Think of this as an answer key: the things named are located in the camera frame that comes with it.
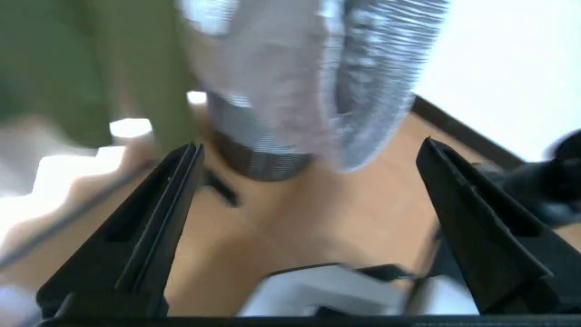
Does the white laundry basket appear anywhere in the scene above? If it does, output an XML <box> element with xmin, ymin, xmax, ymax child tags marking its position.
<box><xmin>206</xmin><ymin>0</ymin><xmax>450</xmax><ymax>183</ymax></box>

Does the green printed t-shirt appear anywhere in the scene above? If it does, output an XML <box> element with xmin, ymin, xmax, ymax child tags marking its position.
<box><xmin>0</xmin><ymin>0</ymin><xmax>201</xmax><ymax>149</ymax></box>

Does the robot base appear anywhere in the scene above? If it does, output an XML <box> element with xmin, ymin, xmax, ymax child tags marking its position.
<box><xmin>235</xmin><ymin>263</ymin><xmax>480</xmax><ymax>318</ymax></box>

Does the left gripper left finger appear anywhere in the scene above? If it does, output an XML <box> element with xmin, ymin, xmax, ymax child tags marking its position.
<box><xmin>35</xmin><ymin>143</ymin><xmax>205</xmax><ymax>319</ymax></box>

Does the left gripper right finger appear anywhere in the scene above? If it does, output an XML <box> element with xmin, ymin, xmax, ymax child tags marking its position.
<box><xmin>415</xmin><ymin>137</ymin><xmax>581</xmax><ymax>317</ymax></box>

